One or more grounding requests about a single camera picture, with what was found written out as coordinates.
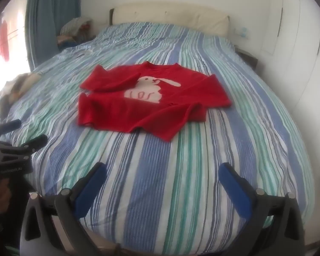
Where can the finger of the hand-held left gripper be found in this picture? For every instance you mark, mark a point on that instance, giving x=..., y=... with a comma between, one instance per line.
x=8, y=126
x=34, y=141

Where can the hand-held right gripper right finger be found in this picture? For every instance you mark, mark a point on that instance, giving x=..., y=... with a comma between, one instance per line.
x=233, y=189

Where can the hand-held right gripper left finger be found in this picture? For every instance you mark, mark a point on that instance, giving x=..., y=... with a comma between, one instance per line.
x=92, y=189

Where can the red sweater with rabbit print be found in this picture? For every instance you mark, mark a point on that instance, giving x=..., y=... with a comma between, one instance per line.
x=109, y=109

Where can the pile of checked clothes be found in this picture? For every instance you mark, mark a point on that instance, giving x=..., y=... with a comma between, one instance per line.
x=74, y=30

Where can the beige crumpled cloth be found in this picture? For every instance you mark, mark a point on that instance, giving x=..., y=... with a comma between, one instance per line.
x=18, y=85

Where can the blue green striped bedspread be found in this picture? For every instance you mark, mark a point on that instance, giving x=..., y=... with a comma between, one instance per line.
x=160, y=178

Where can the red hanging garment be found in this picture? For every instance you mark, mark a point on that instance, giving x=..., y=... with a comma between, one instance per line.
x=4, y=37

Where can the blue curtain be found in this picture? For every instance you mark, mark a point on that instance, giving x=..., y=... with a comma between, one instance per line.
x=42, y=18

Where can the dark wooden nightstand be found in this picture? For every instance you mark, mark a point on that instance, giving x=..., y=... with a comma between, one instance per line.
x=249, y=58

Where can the white wardrobe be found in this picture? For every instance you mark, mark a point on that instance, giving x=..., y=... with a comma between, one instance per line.
x=296, y=45

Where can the cream padded headboard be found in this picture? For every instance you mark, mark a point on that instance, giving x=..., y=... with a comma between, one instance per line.
x=162, y=14

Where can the wall socket plate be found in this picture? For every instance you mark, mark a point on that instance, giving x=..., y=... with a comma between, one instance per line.
x=241, y=32

